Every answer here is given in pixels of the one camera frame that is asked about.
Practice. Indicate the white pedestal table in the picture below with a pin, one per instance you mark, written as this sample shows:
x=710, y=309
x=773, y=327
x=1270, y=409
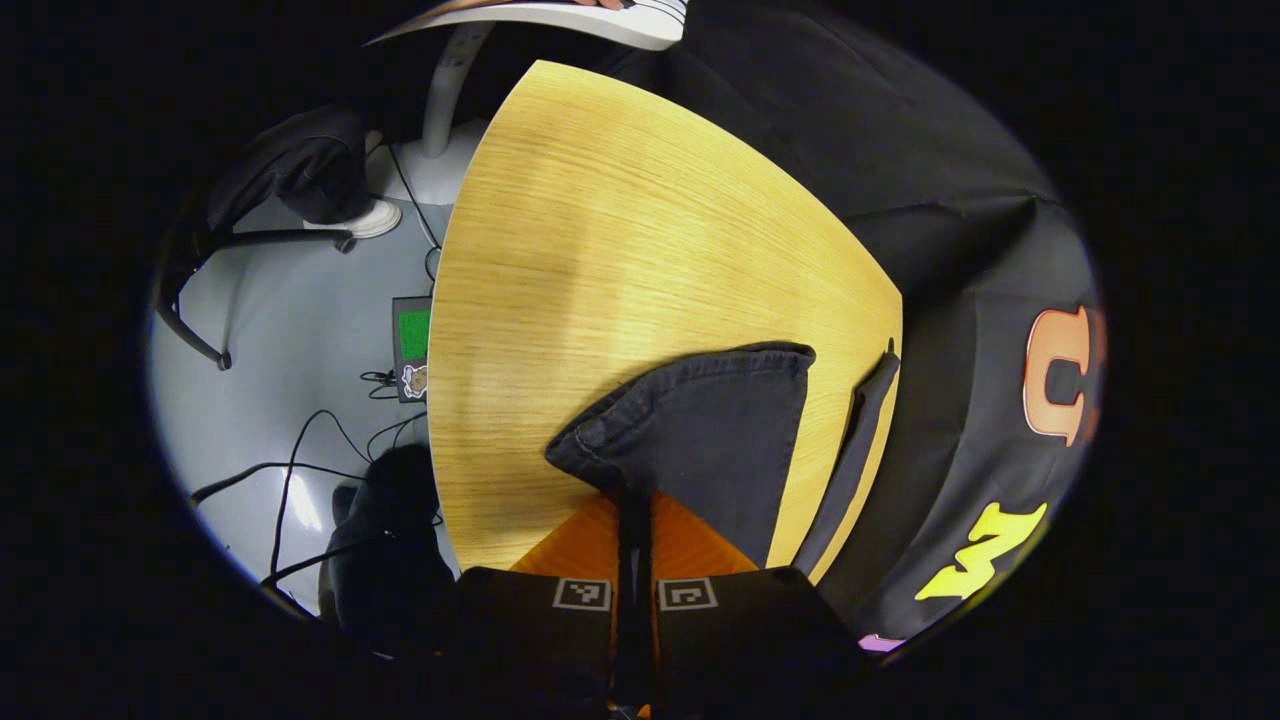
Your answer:
x=450, y=90

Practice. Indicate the small device green label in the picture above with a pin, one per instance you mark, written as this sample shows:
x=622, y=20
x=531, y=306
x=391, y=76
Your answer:
x=412, y=350

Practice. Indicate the white round disc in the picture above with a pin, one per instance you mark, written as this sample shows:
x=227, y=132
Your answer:
x=375, y=218

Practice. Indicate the black jeans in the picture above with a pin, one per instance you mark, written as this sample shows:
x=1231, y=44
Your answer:
x=710, y=430

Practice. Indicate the black office chair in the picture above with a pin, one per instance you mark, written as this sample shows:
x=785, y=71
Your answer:
x=300, y=165

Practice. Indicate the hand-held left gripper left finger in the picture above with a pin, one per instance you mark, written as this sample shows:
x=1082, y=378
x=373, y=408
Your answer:
x=530, y=640

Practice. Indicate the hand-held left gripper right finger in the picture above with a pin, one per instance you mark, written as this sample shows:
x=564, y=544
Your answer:
x=750, y=640

